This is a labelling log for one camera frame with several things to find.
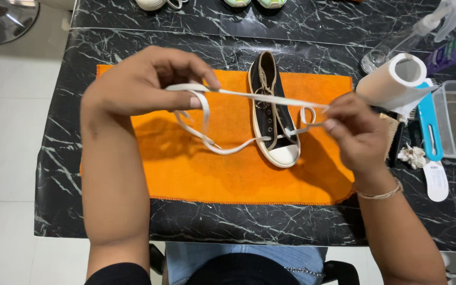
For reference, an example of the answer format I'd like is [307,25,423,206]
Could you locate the purple cleaner bottle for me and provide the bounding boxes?
[425,24,456,77]

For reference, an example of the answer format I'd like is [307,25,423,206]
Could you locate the black brush beige bristles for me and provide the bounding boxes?
[370,104,406,168]

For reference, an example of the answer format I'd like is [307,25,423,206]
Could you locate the blue handled brush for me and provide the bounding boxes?
[415,78,445,162]

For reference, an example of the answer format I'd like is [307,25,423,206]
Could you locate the person's right hand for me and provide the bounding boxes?
[322,93,397,185]

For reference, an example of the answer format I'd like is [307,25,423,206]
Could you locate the chrome chair base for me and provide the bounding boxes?
[0,0,41,46]

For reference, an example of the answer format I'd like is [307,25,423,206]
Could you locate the beige thread bracelet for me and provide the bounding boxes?
[354,178,404,200]

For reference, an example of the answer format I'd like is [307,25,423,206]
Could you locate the person's blue jeans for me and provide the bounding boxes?
[164,242,328,285]

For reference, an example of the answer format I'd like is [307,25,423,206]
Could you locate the person's left hand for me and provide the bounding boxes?
[82,45,221,120]

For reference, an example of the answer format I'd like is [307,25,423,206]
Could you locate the clear spray bottle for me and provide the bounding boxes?
[360,0,456,75]

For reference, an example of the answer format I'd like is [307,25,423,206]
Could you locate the white paper towel roll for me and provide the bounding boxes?
[355,53,438,116]

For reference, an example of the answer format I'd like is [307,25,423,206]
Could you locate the crumpled white tissue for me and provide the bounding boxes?
[397,144,427,170]

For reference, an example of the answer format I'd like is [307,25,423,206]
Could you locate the orange cloth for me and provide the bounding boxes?
[79,64,356,206]

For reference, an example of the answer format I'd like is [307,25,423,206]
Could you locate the black canvas sneaker white toe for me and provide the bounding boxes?
[247,50,302,169]

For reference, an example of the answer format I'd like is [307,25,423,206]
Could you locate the white shoelace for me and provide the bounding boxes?
[165,83,330,155]

